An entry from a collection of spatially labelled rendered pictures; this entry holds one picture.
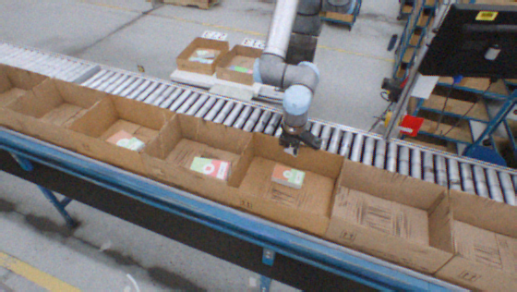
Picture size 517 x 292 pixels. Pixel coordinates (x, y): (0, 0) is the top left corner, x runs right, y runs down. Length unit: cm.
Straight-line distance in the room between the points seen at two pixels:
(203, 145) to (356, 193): 75
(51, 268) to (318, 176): 182
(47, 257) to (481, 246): 241
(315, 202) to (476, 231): 65
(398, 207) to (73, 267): 197
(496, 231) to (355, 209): 55
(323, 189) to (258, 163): 31
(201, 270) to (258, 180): 97
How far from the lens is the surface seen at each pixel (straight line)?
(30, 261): 252
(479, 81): 227
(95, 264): 231
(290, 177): 128
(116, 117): 174
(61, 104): 201
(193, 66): 228
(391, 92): 177
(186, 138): 153
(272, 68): 108
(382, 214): 134
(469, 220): 148
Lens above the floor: 192
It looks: 45 degrees down
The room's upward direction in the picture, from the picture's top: 2 degrees clockwise
